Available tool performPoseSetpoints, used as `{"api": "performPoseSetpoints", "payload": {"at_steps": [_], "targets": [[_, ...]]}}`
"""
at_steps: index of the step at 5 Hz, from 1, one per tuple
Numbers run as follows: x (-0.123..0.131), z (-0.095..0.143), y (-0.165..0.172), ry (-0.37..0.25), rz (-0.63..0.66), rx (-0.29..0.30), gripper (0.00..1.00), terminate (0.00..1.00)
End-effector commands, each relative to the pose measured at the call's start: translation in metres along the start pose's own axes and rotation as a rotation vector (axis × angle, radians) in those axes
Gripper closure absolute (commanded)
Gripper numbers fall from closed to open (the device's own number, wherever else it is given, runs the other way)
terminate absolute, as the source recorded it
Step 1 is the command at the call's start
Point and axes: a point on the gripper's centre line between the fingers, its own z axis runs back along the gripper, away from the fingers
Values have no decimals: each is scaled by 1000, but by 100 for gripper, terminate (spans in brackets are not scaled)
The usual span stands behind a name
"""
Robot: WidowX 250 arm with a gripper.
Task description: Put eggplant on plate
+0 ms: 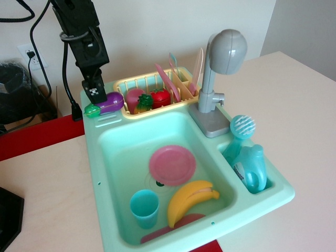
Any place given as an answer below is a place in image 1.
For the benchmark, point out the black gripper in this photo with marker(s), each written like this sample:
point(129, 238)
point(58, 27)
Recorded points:
point(90, 53)

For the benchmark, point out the purple toy eggplant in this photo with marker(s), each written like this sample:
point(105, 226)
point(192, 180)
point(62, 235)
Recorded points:
point(114, 102)

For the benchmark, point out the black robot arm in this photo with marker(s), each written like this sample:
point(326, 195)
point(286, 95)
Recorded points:
point(76, 15)

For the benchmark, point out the pink plate in rack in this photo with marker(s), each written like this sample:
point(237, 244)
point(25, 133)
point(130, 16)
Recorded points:
point(168, 82)

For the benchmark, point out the pink toy plate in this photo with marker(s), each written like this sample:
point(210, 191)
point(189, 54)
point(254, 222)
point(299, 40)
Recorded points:
point(172, 165)

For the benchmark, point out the pink toy cup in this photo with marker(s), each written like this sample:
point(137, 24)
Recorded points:
point(132, 98)

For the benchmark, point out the yellow dish rack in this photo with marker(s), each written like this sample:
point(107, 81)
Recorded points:
point(151, 81)

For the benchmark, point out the yellow toy pineapple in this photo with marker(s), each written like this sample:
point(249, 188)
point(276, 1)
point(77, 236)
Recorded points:
point(145, 103)

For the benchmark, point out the red toy strawberry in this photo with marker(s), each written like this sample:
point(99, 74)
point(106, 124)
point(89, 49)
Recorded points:
point(161, 98)

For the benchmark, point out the black bag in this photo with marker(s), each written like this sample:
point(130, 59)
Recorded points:
point(23, 103)

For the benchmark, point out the teal toy utensil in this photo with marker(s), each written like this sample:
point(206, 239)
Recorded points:
point(173, 65)

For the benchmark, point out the pink toy knife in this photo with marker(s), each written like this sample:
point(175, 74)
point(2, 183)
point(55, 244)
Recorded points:
point(196, 72)

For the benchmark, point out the mint green toy sink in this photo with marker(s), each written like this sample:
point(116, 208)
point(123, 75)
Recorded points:
point(119, 150)

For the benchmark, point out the teal toy cup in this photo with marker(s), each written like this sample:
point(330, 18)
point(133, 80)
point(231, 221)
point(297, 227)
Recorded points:
point(144, 205)

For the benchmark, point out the grey toy faucet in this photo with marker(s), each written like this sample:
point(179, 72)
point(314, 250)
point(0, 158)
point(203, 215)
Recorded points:
point(225, 54)

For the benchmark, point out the yellow toy banana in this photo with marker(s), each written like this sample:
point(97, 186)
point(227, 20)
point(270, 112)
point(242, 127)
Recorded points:
point(188, 196)

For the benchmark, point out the teal dish brush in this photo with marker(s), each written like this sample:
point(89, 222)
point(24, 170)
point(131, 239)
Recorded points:
point(242, 127)

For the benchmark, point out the dark red cutting board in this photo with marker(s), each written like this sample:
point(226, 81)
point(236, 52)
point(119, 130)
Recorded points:
point(189, 218)

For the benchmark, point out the teal detergent bottle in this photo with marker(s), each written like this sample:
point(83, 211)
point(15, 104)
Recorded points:
point(250, 168)

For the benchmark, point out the white wall outlet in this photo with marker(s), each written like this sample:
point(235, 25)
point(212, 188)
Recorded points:
point(36, 61)

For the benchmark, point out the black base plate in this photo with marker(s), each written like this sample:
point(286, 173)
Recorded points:
point(12, 209)

